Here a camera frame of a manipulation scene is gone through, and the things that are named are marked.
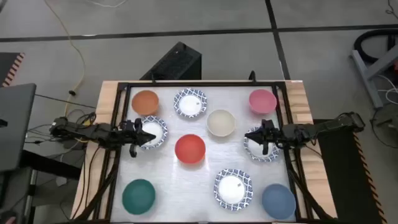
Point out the black hazard-striped floor mat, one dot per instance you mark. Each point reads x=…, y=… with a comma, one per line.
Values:
x=342, y=186
x=7, y=67

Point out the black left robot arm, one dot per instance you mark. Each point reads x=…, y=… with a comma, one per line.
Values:
x=93, y=132

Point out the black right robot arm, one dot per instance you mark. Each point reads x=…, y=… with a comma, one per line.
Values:
x=311, y=129

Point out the red bowl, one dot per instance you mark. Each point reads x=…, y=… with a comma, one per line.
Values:
x=190, y=148

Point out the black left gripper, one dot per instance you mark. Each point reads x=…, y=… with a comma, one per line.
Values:
x=129, y=135

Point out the pink bowl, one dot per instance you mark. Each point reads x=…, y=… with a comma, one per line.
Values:
x=262, y=101

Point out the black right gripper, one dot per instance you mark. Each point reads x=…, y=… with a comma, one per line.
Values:
x=273, y=137

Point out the cream white bowl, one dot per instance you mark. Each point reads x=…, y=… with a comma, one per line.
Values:
x=221, y=123

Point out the blue patterned white plate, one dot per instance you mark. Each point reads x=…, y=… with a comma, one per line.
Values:
x=256, y=153
x=158, y=127
x=190, y=103
x=233, y=189

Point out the green bowl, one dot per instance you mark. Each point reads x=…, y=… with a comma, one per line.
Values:
x=138, y=196

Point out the black frame clamp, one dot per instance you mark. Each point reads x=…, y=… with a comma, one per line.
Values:
x=252, y=76

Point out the blue bowl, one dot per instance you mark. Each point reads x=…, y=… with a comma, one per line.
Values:
x=278, y=201

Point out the grey metal stand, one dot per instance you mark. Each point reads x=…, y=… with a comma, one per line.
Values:
x=365, y=74

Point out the light orange bowl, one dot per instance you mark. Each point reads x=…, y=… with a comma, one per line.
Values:
x=145, y=102

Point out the grey round floor base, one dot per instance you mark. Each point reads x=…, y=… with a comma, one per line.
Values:
x=387, y=124

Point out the black metal table frame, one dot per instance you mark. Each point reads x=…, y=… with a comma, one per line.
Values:
x=202, y=84

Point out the black computer tower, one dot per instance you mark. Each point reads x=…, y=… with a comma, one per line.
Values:
x=177, y=62

